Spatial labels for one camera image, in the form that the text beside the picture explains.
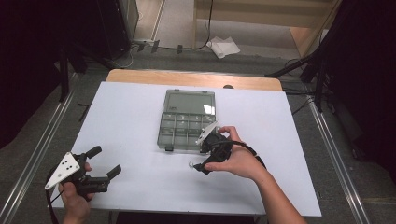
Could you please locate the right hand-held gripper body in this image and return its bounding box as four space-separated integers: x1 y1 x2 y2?
194 120 235 165

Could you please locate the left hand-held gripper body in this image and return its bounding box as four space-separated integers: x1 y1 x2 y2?
44 151 110 198

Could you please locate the clear plastic compartment box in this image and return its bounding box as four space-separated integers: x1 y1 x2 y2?
156 89 219 153

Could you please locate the person's right hand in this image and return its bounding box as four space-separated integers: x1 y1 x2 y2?
204 125 269 185

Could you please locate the person's left hand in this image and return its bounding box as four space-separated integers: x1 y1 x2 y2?
58 161 95 221

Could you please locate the black hex key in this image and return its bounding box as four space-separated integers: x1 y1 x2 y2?
77 103 92 123

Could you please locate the white board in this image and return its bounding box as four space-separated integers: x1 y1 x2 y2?
47 81 322 217

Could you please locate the black metal stand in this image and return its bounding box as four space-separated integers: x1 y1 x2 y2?
264 49 328 114
58 40 90 103

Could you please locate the crumpled white paper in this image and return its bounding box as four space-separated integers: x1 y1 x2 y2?
205 35 242 60

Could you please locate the black curtain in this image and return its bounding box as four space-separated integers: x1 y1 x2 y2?
0 0 106 151
321 0 396 176

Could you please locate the white power strip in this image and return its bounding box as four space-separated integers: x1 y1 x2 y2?
132 37 156 47

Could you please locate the dark computer tower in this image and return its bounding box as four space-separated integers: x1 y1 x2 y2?
95 0 140 61

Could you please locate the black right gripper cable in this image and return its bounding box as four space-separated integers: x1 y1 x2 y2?
218 139 268 171

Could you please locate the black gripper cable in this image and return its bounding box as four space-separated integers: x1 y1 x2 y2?
45 174 64 224
218 139 268 171

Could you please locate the metal floor rail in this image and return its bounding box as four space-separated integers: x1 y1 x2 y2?
305 93 372 224
0 73 79 224

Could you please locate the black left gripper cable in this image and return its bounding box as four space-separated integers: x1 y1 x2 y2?
45 174 64 224

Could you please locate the white floor cable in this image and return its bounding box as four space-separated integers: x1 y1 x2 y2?
116 45 139 69

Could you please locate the thin black floor cable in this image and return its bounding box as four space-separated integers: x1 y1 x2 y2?
193 0 216 51

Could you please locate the light wooden shelf frame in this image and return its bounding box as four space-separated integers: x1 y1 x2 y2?
192 0 344 58

